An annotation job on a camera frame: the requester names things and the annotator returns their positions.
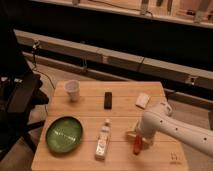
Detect black rectangular block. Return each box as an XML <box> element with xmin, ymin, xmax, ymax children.
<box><xmin>104</xmin><ymin>92</ymin><xmax>112</xmax><ymax>109</ymax></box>

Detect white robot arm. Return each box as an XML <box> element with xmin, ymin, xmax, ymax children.
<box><xmin>126</xmin><ymin>101</ymin><xmax>213</xmax><ymax>158</ymax></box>

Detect black cable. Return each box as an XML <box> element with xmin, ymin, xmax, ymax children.
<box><xmin>30</xmin><ymin>40</ymin><xmax>56</xmax><ymax>90</ymax></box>

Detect black office chair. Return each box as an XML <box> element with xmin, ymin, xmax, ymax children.
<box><xmin>0</xmin><ymin>19</ymin><xmax>49</xmax><ymax>161</ymax></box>

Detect green round plate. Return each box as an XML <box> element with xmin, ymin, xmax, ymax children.
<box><xmin>45</xmin><ymin>116</ymin><xmax>83</xmax><ymax>153</ymax></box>

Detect clear plastic bottle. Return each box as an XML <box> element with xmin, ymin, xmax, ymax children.
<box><xmin>95</xmin><ymin>119</ymin><xmax>111</xmax><ymax>159</ymax></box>

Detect white paper cup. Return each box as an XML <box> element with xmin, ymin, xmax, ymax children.
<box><xmin>64</xmin><ymin>80</ymin><xmax>80</xmax><ymax>102</ymax></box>

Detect white sponge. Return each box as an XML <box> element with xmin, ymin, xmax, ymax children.
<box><xmin>136</xmin><ymin>93</ymin><xmax>150</xmax><ymax>109</ymax></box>

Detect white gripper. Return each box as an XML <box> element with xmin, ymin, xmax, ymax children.
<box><xmin>126</xmin><ymin>119</ymin><xmax>156</xmax><ymax>146</ymax></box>

